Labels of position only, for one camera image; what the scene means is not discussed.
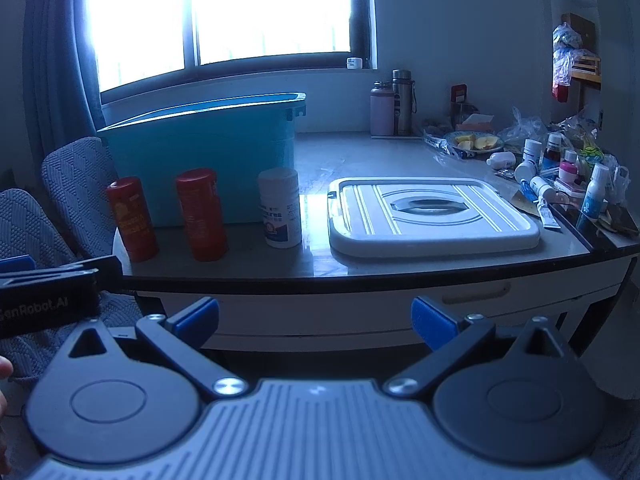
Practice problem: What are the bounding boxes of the wooden wall shelf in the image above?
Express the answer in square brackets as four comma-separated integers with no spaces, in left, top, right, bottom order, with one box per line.
[560,12,602,93]

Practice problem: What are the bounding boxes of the pink water bottle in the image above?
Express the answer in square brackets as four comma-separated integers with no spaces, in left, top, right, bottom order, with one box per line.
[370,81,396,137]

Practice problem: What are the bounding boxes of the brown syrup bottle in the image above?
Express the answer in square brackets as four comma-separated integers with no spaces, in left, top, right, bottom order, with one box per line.
[542,132,564,171]

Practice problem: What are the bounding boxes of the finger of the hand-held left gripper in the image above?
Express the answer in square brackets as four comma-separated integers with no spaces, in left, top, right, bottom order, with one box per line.
[0,255,122,292]

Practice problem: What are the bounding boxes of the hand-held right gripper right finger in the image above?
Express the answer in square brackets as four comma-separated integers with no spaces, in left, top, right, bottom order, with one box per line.
[382,296,576,403]

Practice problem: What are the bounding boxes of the blue plastic storage box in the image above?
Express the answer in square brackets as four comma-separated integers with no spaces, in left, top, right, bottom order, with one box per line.
[97,92,308,227]

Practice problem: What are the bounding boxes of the blue spray bottle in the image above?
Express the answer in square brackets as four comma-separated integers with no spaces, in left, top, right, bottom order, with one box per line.
[581,163,610,220]

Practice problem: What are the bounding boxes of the person's left hand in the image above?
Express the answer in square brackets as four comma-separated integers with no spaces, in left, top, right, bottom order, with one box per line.
[0,356,14,418]

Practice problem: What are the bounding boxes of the white tube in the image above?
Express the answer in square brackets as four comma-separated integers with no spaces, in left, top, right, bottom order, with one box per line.
[529,175,556,201]

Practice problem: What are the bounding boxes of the white storage box lid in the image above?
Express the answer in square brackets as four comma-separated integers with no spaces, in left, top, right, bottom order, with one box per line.
[327,177,542,259]

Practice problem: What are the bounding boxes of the clear plastic bag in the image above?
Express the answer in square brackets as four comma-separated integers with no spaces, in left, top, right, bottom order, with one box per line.
[499,106,549,149]

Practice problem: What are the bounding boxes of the red box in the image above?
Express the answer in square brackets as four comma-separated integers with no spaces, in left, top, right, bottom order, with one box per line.
[450,83,476,131]

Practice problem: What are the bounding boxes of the tissue pack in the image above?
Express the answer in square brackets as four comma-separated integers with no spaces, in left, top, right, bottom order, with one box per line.
[461,113,496,134]

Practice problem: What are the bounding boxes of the red cylindrical bottle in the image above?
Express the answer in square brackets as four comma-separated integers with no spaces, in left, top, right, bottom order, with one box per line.
[175,169,229,262]
[106,176,160,263]

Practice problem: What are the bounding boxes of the plate with fruit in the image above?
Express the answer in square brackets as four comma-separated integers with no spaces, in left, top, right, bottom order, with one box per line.
[444,130,505,157]

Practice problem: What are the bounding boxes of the hanging plastic bags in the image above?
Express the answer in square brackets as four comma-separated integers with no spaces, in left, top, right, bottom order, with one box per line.
[551,22,597,102]

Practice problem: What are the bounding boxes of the grey desktop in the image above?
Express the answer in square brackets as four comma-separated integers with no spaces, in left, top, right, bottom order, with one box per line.
[112,130,640,361]

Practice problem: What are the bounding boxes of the white medicine bottle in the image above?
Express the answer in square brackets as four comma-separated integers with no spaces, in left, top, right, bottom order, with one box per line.
[257,167,303,249]

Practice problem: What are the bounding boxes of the white pill bottle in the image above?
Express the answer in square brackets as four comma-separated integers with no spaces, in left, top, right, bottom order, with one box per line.
[514,160,540,184]

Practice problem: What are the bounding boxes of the window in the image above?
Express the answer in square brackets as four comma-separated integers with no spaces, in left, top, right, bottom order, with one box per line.
[75,0,377,95]

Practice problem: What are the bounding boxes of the blue striped wrapper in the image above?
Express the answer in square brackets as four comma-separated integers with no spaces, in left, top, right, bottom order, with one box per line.
[423,130,476,162]

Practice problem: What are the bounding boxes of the blue curtain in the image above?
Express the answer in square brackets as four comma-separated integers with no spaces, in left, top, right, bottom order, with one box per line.
[22,0,108,136]

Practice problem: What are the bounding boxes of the steel thermos flask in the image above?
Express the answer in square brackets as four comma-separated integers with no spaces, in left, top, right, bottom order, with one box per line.
[391,69,415,136]

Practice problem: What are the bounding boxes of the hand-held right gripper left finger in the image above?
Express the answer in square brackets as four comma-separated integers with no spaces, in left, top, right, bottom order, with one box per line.
[65,296,249,403]

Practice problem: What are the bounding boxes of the ointment tube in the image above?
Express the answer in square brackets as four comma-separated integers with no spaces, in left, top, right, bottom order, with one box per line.
[536,199,564,232]

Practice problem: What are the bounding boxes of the pink and white bottle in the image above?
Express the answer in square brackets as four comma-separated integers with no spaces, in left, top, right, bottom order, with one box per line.
[558,150,580,186]

